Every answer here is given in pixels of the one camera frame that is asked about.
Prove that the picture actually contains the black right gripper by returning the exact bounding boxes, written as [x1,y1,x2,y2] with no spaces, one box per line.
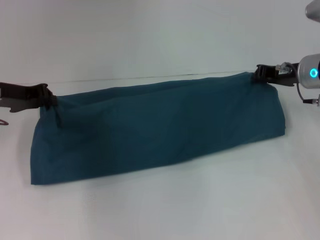
[252,62,301,88]

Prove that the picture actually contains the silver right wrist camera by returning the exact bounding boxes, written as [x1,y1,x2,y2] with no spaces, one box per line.
[304,0,320,21]

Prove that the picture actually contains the teal blue t-shirt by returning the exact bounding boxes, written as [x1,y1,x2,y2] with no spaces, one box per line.
[29,71,287,186]

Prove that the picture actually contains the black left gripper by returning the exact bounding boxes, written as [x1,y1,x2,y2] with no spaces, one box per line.
[0,81,58,114]

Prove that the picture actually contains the right gripper cable with plug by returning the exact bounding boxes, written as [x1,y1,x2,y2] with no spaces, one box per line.
[274,61,320,107]

